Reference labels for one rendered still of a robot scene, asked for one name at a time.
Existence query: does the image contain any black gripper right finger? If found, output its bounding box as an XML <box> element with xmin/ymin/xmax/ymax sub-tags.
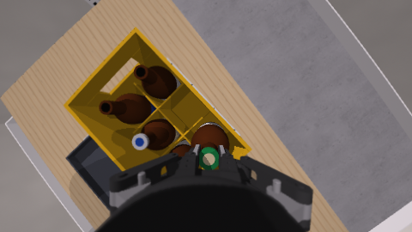
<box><xmin>218</xmin><ymin>145</ymin><xmax>313</xmax><ymax>232</ymax></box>

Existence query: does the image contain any dark grey tray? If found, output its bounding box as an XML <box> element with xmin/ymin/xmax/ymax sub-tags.
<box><xmin>66</xmin><ymin>135</ymin><xmax>122</xmax><ymax>210</ymax></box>

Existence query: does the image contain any yellow crate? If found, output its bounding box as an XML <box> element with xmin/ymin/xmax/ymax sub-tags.
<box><xmin>64</xmin><ymin>27</ymin><xmax>252</xmax><ymax>171</ymax></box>

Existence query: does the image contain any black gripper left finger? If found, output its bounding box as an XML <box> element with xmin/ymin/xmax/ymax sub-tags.
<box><xmin>109</xmin><ymin>144</ymin><xmax>201</xmax><ymax>215</ymax></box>

